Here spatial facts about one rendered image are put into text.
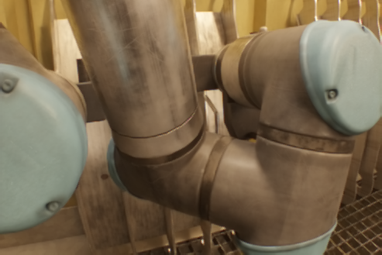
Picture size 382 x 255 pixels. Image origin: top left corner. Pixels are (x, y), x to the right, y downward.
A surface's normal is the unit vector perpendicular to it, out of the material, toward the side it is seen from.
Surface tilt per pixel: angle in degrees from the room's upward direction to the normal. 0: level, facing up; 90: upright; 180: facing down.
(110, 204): 85
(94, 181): 82
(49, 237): 90
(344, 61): 73
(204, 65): 77
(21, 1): 90
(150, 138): 106
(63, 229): 90
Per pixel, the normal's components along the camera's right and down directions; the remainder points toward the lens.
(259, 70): -0.94, 0.04
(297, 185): -0.36, 0.04
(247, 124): 0.34, 0.15
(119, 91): -0.14, 0.64
